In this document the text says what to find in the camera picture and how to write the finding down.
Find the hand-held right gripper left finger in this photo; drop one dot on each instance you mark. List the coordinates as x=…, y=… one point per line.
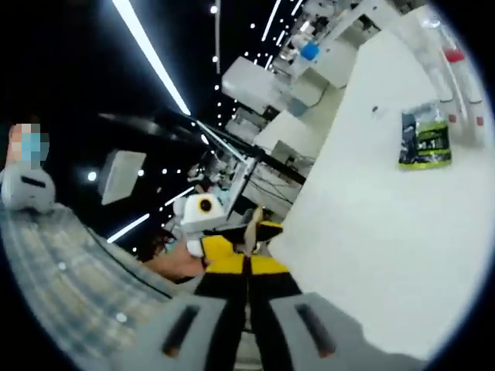
x=216, y=309

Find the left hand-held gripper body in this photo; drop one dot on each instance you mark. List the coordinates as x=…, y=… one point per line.
x=197, y=216

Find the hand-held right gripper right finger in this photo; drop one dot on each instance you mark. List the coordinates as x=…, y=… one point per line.
x=278, y=309

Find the gold skincare sachet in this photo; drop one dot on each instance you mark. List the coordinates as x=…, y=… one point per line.
x=252, y=232

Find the green silver skincare sachet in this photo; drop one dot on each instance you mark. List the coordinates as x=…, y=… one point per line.
x=425, y=143

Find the tall white skincare tube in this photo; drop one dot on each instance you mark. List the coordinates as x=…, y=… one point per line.
x=437, y=73

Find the blue storage box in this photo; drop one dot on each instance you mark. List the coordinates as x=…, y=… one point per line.
x=311, y=51

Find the person's left hand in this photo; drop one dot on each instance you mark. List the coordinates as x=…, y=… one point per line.
x=178, y=266

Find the long ceiling strip light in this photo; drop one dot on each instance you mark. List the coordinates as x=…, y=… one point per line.
x=154, y=58

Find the white office desk row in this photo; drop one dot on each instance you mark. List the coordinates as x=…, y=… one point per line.
x=332, y=73

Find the black metal frame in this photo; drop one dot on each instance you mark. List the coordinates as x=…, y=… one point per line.
x=270, y=158

